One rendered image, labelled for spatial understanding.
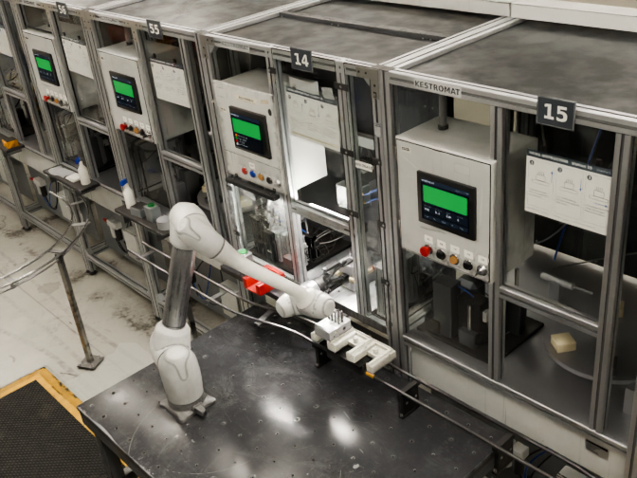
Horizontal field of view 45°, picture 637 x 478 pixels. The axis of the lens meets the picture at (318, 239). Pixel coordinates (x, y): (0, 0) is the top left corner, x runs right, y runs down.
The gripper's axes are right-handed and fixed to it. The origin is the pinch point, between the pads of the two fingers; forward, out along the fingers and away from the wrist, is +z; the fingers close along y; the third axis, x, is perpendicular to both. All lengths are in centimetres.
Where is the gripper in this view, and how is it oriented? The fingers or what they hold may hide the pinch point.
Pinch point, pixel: (347, 267)
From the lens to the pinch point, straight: 353.7
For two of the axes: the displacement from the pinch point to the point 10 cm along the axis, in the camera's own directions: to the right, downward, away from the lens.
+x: -6.8, -2.9, 6.7
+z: 7.2, -4.3, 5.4
